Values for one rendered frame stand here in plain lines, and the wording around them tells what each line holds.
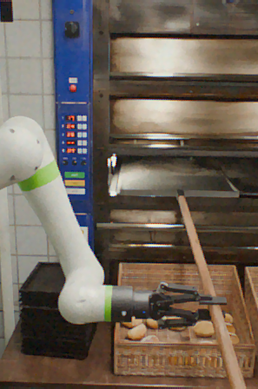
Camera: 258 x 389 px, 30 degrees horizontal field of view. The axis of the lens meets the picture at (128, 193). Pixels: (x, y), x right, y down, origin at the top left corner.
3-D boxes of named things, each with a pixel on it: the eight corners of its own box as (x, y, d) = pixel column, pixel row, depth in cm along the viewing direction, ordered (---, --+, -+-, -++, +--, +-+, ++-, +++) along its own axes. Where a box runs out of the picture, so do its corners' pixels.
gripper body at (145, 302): (135, 282, 127) (169, 284, 127) (134, 311, 129) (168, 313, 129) (134, 296, 120) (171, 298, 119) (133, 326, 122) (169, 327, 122)
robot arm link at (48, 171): (-16, 131, 115) (31, 112, 115) (-9, 123, 127) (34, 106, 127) (17, 197, 121) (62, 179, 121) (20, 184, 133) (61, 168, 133)
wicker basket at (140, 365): (117, 313, 235) (117, 260, 227) (232, 315, 234) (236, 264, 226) (111, 376, 189) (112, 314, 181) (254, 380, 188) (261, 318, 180)
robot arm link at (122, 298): (110, 330, 121) (110, 298, 118) (113, 306, 132) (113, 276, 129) (134, 331, 120) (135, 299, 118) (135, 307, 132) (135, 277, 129)
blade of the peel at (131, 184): (239, 197, 220) (239, 191, 219) (119, 194, 220) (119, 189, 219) (224, 176, 254) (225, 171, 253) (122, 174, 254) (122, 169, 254)
